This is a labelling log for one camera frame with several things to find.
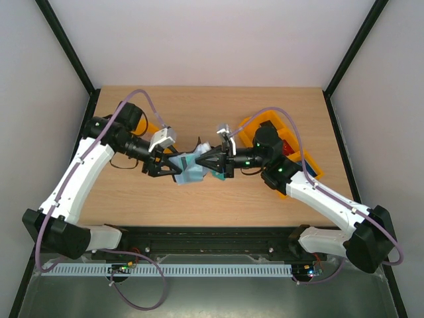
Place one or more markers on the right black frame post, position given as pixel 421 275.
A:
pixel 367 25

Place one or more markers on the yellow three-compartment bin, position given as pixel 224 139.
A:
pixel 271 118

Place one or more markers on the left black frame post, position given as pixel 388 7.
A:
pixel 60 34

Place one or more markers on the small yellow bin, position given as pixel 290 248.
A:
pixel 145 127

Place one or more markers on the white slotted cable duct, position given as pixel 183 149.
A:
pixel 174 270

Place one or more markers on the blue card in bin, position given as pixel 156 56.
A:
pixel 309 168

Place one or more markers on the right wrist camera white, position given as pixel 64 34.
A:
pixel 228 143

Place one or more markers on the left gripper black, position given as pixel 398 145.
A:
pixel 154 167

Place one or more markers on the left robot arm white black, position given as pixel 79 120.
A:
pixel 54 225

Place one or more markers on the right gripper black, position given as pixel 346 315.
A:
pixel 226 160

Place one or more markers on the teal credit card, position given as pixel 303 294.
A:
pixel 219 176
pixel 187 161

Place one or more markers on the black frame post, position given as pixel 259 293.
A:
pixel 367 25
pixel 60 34

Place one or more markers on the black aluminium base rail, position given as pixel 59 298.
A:
pixel 212 240

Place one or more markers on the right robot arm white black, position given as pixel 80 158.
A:
pixel 285 176

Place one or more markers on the red card in bin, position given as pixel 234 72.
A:
pixel 287 149

